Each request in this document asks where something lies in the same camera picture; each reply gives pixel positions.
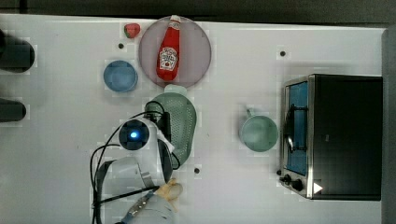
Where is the black toaster oven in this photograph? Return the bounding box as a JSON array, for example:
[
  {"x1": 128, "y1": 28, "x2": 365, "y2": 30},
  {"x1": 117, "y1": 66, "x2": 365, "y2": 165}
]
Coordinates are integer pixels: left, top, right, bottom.
[{"x1": 277, "y1": 74, "x2": 383, "y2": 201}]

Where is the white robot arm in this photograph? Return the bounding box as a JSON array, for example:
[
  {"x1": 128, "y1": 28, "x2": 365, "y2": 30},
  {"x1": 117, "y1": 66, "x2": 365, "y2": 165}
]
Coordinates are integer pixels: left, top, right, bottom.
[{"x1": 90, "y1": 111, "x2": 175, "y2": 224}]

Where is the blue bowl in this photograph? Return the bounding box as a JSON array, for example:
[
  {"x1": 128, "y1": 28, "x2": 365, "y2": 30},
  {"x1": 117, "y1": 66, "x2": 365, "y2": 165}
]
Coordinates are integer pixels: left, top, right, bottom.
[{"x1": 103, "y1": 60, "x2": 138, "y2": 92}]

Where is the green plastic strainer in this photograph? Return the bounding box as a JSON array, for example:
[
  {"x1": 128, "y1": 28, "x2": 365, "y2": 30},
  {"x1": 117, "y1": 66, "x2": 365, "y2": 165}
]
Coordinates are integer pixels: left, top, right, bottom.
[{"x1": 145, "y1": 84, "x2": 197, "y2": 170}]

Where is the green mug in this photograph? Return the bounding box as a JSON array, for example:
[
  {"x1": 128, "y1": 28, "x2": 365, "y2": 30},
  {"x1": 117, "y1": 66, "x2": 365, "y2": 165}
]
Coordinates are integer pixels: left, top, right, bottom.
[{"x1": 239, "y1": 108, "x2": 278, "y2": 152}]

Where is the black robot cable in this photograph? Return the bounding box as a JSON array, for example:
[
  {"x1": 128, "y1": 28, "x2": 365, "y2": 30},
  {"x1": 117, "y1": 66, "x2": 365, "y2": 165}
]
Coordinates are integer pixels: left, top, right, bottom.
[{"x1": 89, "y1": 100, "x2": 182, "y2": 224}]

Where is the toy chicken drumstick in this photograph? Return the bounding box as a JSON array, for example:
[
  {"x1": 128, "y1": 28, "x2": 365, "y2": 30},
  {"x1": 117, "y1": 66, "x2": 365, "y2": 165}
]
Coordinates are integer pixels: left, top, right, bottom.
[{"x1": 155, "y1": 178, "x2": 183, "y2": 210}]

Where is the pink round plate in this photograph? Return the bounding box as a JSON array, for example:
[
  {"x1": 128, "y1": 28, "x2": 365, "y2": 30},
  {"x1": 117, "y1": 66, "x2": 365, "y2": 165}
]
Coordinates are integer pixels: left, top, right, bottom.
[{"x1": 138, "y1": 17, "x2": 212, "y2": 88}]

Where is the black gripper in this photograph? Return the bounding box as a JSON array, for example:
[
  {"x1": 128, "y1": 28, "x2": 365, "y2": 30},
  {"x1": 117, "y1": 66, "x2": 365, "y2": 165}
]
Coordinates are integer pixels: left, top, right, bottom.
[{"x1": 152, "y1": 112, "x2": 171, "y2": 141}]

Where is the red ketchup bottle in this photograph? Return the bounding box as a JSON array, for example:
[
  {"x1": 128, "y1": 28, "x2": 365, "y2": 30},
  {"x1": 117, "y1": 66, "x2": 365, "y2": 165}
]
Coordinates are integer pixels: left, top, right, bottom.
[{"x1": 156, "y1": 15, "x2": 181, "y2": 81}]

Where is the red toy strawberry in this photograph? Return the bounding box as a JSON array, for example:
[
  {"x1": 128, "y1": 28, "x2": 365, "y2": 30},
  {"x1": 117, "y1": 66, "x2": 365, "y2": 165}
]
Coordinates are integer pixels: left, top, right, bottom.
[{"x1": 123, "y1": 23, "x2": 141, "y2": 38}]

